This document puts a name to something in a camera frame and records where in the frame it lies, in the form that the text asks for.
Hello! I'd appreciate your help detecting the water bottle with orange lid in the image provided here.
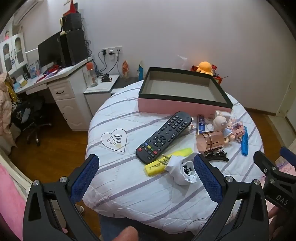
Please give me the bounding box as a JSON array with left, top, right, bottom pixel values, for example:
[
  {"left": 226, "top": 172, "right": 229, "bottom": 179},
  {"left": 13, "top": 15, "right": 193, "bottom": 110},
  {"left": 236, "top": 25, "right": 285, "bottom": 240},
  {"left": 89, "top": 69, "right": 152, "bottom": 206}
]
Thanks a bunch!
[{"left": 86, "top": 62, "right": 99, "bottom": 87}]

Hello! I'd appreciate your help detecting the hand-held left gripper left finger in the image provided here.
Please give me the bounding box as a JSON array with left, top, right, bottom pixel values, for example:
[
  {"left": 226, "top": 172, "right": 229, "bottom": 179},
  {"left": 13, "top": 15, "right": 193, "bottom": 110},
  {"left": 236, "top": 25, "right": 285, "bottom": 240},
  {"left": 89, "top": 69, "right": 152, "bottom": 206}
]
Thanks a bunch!
[{"left": 22, "top": 153, "right": 100, "bottom": 241}]

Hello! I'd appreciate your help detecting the yellow highlighter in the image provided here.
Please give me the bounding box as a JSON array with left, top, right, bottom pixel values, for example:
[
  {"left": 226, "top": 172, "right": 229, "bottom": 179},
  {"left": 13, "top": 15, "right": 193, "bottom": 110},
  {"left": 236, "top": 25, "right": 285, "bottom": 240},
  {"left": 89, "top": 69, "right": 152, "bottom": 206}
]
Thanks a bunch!
[{"left": 145, "top": 148, "right": 193, "bottom": 177}]

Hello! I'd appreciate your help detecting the clear plastic bag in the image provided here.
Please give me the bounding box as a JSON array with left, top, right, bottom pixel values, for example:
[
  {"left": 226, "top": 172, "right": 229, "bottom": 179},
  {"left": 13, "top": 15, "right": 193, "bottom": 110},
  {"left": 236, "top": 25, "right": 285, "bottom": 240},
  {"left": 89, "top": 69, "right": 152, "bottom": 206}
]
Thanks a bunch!
[{"left": 177, "top": 55, "right": 193, "bottom": 70}]

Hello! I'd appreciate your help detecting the blue and white bag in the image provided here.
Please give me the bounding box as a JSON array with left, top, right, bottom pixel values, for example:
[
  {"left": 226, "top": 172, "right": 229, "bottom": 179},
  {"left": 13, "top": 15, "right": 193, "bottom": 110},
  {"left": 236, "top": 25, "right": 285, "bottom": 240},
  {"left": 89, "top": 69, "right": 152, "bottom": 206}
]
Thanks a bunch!
[{"left": 138, "top": 60, "right": 145, "bottom": 81}]

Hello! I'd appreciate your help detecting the white nightstand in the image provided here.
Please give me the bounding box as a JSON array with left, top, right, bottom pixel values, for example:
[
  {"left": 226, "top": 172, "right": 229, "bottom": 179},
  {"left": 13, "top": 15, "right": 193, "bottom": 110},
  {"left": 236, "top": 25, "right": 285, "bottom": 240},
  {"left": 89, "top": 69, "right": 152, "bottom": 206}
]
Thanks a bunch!
[{"left": 83, "top": 74, "right": 120, "bottom": 117}]

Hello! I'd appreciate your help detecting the pink printed blanket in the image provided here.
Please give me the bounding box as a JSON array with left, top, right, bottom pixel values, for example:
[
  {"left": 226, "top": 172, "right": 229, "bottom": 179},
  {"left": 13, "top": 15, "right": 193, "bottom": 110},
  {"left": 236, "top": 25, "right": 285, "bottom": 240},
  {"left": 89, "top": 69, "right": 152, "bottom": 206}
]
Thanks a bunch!
[{"left": 276, "top": 156, "right": 296, "bottom": 176}]

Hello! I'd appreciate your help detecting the black monitor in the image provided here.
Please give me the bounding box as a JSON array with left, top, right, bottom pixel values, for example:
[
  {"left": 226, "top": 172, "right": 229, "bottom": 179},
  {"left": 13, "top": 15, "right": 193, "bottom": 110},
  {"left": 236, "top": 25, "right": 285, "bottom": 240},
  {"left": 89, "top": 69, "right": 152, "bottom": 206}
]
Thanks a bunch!
[{"left": 37, "top": 31, "right": 63, "bottom": 67}]

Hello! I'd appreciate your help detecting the pink toy packet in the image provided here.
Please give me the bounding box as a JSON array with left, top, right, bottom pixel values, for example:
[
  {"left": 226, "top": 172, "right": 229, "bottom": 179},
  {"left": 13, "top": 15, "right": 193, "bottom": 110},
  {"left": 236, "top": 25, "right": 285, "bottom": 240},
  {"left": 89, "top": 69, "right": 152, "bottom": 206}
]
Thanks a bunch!
[{"left": 228, "top": 118, "right": 246, "bottom": 141}]

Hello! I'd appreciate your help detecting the white desk with drawers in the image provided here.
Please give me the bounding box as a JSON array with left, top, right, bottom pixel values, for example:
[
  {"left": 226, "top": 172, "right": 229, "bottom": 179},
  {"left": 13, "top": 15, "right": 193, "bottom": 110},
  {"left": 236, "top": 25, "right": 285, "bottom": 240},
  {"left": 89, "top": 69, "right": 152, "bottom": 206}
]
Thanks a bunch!
[{"left": 14, "top": 57, "right": 94, "bottom": 130}]

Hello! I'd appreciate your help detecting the orange snack bag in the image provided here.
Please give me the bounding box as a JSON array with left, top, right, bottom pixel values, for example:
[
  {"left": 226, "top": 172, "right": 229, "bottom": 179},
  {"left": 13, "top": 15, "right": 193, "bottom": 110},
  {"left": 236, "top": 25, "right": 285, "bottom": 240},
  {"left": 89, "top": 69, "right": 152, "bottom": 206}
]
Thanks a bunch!
[{"left": 122, "top": 60, "right": 130, "bottom": 79}]

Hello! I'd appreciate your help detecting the white glass-door cabinet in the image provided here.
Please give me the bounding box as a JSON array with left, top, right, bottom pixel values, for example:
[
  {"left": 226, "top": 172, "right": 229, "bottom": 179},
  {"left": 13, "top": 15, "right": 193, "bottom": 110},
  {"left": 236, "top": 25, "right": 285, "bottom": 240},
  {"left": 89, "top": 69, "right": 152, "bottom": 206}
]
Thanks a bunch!
[{"left": 0, "top": 32, "right": 26, "bottom": 75}]

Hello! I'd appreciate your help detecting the black remote control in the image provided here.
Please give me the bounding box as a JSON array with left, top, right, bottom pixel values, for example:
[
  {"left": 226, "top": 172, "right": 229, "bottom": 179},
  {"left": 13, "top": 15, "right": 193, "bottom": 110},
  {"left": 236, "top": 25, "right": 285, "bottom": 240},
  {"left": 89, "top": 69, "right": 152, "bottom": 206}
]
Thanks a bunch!
[{"left": 136, "top": 111, "right": 193, "bottom": 163}]

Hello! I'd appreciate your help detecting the black computer tower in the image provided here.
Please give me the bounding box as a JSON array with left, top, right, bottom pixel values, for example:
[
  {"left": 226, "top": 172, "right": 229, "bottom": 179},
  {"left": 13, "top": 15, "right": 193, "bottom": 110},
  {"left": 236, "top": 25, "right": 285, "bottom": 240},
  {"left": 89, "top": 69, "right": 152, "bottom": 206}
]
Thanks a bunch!
[{"left": 60, "top": 29, "right": 89, "bottom": 67}]

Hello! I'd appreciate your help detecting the blue marker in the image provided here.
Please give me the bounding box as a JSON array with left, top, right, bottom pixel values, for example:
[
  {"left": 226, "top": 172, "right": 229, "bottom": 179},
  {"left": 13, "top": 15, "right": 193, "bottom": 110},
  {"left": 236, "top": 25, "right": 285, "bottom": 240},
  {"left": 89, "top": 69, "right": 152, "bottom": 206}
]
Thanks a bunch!
[{"left": 240, "top": 126, "right": 250, "bottom": 156}]

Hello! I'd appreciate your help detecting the person's left hand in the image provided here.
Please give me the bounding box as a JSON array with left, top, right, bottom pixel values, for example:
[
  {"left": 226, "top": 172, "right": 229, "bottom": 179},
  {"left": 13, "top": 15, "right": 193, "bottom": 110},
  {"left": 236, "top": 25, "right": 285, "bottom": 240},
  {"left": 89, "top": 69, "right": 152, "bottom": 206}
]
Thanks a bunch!
[{"left": 116, "top": 226, "right": 139, "bottom": 241}]

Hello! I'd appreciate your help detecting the white wall power outlet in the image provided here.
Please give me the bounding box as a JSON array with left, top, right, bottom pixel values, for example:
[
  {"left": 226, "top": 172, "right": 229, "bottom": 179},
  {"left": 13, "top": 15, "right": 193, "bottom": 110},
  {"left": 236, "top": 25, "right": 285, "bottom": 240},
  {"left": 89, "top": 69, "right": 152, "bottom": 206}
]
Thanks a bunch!
[{"left": 101, "top": 46, "right": 122, "bottom": 55}]

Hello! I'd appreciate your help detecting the pink box with black rim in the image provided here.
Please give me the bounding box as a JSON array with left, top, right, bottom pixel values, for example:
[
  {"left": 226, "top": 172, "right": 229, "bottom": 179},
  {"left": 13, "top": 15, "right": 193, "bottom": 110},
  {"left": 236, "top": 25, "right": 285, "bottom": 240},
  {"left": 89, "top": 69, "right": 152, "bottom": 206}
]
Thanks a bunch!
[{"left": 138, "top": 67, "right": 233, "bottom": 115}]

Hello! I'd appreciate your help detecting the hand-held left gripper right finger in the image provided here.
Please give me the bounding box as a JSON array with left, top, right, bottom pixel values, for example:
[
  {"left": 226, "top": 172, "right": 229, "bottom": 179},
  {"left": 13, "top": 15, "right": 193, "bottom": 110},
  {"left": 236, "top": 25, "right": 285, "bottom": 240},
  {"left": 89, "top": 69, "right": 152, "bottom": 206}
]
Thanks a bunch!
[{"left": 192, "top": 153, "right": 270, "bottom": 241}]

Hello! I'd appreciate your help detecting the white plug-in device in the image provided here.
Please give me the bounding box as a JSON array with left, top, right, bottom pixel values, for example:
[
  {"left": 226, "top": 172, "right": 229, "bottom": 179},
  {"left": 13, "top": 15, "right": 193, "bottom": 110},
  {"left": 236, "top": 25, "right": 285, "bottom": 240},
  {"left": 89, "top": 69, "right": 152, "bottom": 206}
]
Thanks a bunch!
[{"left": 162, "top": 153, "right": 201, "bottom": 186}]

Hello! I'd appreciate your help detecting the yellow patterned garment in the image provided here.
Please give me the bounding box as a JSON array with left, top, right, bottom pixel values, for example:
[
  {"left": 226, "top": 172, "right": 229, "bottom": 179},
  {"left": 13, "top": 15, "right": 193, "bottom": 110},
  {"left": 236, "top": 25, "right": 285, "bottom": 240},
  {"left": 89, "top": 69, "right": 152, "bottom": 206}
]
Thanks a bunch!
[{"left": 5, "top": 79, "right": 20, "bottom": 103}]

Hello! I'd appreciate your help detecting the black speaker box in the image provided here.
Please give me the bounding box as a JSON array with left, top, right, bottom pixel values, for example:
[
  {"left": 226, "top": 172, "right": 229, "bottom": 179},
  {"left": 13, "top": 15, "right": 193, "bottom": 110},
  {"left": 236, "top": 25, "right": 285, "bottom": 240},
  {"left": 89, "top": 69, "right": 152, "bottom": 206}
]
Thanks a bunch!
[{"left": 62, "top": 13, "right": 82, "bottom": 32}]

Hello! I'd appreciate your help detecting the red item on desk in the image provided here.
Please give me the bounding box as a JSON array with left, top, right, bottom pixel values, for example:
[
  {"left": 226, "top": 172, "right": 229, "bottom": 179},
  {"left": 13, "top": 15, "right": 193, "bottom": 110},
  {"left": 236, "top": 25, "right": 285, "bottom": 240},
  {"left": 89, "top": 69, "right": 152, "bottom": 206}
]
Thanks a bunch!
[{"left": 43, "top": 65, "right": 60, "bottom": 76}]

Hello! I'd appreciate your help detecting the pink cloth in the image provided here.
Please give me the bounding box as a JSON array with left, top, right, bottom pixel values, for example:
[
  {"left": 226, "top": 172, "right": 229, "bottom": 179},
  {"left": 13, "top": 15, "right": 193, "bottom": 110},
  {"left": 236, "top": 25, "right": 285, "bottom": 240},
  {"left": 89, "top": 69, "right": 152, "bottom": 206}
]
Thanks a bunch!
[{"left": 0, "top": 160, "right": 31, "bottom": 241}]

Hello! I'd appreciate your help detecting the black hair clip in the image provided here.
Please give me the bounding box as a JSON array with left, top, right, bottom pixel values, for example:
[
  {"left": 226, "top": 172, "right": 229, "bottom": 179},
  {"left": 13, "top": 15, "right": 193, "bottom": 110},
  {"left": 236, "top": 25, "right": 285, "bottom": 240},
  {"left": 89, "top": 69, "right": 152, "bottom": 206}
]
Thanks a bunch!
[{"left": 205, "top": 149, "right": 230, "bottom": 162}]

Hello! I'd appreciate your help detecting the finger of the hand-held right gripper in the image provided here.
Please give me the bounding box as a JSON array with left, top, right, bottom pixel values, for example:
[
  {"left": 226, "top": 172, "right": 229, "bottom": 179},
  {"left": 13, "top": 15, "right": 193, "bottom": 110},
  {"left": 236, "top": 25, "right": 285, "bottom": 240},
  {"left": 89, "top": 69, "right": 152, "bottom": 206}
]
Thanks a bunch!
[
  {"left": 253, "top": 151, "right": 282, "bottom": 179},
  {"left": 280, "top": 146, "right": 296, "bottom": 167}
]

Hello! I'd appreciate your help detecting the orange octopus plush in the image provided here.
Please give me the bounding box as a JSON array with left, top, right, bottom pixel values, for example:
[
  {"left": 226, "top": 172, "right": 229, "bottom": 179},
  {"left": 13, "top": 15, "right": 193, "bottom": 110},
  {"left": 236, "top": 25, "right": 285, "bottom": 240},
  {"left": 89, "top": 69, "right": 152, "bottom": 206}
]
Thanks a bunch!
[{"left": 196, "top": 61, "right": 213, "bottom": 75}]

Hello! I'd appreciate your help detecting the white air conditioner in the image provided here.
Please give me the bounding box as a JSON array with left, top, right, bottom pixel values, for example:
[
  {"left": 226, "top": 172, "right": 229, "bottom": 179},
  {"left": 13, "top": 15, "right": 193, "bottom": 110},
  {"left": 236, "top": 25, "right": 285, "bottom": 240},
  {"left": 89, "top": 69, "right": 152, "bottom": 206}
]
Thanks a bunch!
[{"left": 13, "top": 0, "right": 41, "bottom": 25}]

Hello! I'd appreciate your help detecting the blue and gold slim box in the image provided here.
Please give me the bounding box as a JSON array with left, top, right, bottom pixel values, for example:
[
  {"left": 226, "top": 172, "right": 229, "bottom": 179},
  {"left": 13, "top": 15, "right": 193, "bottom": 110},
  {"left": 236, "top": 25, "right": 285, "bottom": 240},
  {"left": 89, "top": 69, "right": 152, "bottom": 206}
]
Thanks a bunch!
[{"left": 196, "top": 114, "right": 206, "bottom": 135}]

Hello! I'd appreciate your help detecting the black power plug with cable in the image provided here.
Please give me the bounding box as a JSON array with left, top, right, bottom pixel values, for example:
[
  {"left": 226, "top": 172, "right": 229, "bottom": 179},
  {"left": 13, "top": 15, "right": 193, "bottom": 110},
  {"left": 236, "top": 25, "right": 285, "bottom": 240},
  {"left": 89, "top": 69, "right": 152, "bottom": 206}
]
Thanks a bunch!
[{"left": 97, "top": 50, "right": 109, "bottom": 75}]

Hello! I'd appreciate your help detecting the low cabinet with dark top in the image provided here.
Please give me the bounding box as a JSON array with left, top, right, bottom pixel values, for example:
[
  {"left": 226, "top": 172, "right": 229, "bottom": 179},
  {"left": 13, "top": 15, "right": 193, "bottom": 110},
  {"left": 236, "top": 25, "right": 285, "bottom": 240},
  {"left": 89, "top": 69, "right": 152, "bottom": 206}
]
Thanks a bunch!
[{"left": 111, "top": 77, "right": 144, "bottom": 93}]

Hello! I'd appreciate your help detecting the white door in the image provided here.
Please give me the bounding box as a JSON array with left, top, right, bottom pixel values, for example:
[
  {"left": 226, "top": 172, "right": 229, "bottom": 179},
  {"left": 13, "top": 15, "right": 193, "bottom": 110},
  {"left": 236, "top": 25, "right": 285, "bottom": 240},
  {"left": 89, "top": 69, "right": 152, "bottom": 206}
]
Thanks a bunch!
[{"left": 275, "top": 80, "right": 296, "bottom": 132}]

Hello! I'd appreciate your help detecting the rose gold cylinder case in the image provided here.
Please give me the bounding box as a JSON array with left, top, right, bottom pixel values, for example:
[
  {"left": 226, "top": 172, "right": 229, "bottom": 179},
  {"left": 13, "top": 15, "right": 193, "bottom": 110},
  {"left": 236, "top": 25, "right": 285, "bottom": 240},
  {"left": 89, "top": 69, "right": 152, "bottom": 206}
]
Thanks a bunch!
[{"left": 196, "top": 130, "right": 226, "bottom": 154}]

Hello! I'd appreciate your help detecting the black office chair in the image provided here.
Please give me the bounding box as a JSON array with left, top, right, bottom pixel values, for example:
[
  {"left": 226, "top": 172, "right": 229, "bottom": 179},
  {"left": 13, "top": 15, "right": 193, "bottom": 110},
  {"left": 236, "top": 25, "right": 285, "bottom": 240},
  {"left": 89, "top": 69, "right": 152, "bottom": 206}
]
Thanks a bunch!
[{"left": 10, "top": 94, "right": 52, "bottom": 147}]

